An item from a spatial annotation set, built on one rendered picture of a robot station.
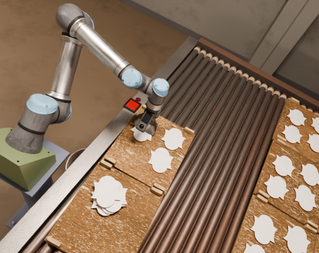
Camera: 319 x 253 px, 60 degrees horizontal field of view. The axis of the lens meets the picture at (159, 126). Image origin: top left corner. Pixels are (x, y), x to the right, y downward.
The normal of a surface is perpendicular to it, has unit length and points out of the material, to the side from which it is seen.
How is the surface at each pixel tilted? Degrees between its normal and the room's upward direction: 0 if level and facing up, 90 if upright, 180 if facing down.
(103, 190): 0
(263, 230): 0
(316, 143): 0
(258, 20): 90
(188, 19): 90
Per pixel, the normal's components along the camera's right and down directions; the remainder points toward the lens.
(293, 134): 0.22, -0.56
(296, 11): -0.44, 0.67
